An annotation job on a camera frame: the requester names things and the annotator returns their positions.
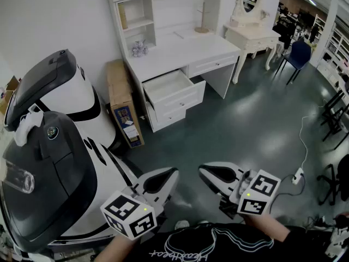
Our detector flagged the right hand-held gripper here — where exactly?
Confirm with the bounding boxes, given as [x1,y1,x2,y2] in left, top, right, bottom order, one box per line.
[198,161,282,219]

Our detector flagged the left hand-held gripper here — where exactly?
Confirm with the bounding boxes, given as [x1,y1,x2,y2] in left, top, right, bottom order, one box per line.
[100,166,180,241]

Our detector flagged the person's right forearm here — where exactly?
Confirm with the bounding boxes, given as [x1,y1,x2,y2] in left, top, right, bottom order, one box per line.
[242,214,290,243]

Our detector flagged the person's left forearm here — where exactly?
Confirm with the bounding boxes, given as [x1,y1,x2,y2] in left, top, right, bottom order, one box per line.
[93,234,137,262]

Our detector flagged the white drawer with brass knob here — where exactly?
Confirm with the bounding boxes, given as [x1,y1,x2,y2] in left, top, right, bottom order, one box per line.
[188,54,238,78]

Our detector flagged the white desk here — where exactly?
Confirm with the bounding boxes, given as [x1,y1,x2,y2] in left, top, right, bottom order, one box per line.
[105,0,242,134]

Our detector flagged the person's black printed shirt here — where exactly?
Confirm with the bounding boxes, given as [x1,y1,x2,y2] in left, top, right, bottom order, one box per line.
[130,222,336,262]

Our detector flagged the white power strip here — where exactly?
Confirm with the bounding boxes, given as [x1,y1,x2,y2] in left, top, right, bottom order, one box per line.
[292,167,305,185]

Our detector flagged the long cardboard box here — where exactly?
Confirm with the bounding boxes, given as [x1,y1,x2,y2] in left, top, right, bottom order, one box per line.
[105,59,146,150]

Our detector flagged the black office chair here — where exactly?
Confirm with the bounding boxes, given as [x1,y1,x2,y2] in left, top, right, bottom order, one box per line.
[317,153,349,206]

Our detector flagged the purple flower bouquet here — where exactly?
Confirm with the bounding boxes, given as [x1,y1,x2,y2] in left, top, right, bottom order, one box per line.
[131,39,149,58]

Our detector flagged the white vanity table with mirror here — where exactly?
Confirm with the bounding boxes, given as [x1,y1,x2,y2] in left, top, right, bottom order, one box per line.
[222,0,282,85]

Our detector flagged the blue chair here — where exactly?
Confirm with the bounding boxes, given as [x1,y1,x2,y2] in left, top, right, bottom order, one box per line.
[272,40,312,86]

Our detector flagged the wooden jewelry stand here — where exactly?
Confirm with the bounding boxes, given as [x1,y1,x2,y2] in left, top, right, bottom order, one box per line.
[194,1,210,34]

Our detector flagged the white storage shelves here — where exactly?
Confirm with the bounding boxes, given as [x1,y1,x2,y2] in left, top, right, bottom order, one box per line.
[317,22,349,93]

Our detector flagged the beige book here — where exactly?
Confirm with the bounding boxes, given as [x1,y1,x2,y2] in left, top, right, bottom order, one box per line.
[117,2,129,30]

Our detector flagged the small open cardboard box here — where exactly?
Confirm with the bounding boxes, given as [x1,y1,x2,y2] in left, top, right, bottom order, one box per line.
[0,76,20,115]

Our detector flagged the black power cable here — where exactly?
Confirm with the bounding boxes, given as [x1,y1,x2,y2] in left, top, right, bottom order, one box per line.
[272,174,305,199]

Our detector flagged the white power cable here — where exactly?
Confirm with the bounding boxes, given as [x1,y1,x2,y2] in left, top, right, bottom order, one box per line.
[298,114,323,172]

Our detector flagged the black metal table frame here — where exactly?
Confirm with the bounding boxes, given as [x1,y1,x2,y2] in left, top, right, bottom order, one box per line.
[320,90,349,150]

